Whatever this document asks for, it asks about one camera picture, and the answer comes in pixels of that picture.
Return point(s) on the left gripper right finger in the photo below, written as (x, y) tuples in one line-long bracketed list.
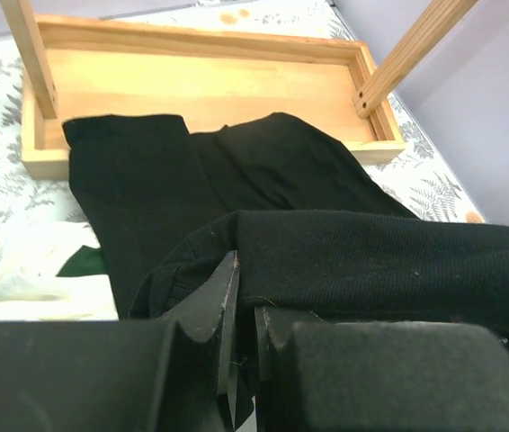
[(316, 375)]

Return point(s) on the right wooden clothes rack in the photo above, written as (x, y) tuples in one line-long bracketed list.
[(77, 67)]

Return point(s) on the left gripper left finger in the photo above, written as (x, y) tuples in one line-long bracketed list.
[(174, 373)]

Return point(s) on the dark green t shirt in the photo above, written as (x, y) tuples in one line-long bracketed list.
[(85, 261)]

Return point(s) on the black t shirt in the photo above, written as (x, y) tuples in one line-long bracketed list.
[(311, 230)]

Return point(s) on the white t shirt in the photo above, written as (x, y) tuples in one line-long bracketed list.
[(30, 258)]

